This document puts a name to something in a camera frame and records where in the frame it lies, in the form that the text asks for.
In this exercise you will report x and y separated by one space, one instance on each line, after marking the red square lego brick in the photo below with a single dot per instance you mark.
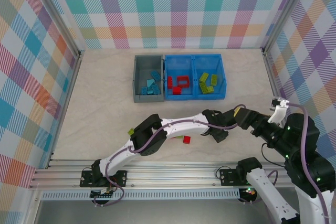
187 139

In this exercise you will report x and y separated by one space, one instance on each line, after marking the small red lego brick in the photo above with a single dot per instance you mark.
177 90

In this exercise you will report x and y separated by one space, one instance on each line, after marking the red lego window frame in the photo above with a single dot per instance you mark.
183 78

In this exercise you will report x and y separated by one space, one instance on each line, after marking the blue lego brick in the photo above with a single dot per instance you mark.
155 75
144 90
156 89
149 93

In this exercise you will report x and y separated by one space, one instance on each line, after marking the blue lego slope piece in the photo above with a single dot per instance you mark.
151 83

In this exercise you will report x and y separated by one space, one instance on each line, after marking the small green lego brick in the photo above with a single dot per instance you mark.
130 131

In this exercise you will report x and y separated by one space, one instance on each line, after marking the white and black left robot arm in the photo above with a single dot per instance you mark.
183 128

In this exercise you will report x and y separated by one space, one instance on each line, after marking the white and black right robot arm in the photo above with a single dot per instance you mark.
262 182

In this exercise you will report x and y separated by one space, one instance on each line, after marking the blue plastic bin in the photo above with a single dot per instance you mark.
210 96
181 64

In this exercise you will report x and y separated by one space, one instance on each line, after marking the small lit circuit board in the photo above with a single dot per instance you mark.
250 192

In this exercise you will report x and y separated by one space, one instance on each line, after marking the grey plastic bin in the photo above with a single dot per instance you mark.
145 98

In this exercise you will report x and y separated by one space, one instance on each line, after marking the green circuit board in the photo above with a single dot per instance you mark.
103 195

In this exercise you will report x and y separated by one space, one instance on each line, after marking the aluminium side rail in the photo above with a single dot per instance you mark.
77 69
277 85

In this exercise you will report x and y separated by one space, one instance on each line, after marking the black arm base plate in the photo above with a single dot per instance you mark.
227 176
85 179

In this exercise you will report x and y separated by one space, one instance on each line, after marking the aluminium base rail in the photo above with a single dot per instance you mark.
170 174

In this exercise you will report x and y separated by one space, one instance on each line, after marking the aluminium frame post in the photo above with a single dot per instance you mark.
285 11
65 22

